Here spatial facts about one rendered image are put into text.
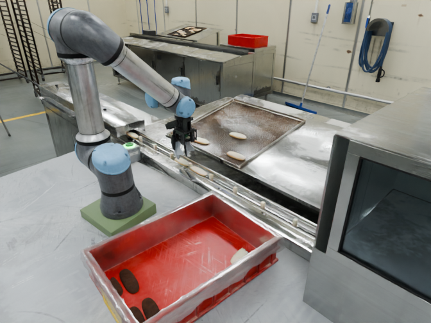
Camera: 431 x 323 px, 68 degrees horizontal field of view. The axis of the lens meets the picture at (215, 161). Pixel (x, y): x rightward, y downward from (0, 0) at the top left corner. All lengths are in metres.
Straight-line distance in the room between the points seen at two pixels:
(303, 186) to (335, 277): 0.51
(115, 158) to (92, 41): 0.35
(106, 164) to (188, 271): 0.42
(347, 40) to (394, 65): 0.71
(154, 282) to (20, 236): 0.52
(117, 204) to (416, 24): 4.16
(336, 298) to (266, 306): 0.18
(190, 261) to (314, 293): 0.37
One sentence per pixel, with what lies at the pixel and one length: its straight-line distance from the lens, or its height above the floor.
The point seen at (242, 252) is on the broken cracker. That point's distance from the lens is 1.03.
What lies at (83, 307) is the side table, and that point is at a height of 0.82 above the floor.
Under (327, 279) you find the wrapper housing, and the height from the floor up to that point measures 0.94.
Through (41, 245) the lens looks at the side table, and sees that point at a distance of 1.22.
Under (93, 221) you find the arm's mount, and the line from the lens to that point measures 1.20.
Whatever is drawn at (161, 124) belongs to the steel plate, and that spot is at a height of 0.82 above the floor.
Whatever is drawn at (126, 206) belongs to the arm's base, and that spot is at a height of 0.90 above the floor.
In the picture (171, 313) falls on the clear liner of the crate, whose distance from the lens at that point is 0.79.
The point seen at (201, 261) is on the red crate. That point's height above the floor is 0.82.
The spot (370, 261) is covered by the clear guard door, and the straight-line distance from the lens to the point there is 0.76.
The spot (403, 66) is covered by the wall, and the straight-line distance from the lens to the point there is 4.76.
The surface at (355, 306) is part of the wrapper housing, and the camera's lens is 0.86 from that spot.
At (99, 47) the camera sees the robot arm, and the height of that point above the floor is 1.42.
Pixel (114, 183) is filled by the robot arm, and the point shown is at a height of 0.99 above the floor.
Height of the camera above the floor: 1.54
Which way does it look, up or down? 28 degrees down
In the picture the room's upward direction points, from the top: straight up
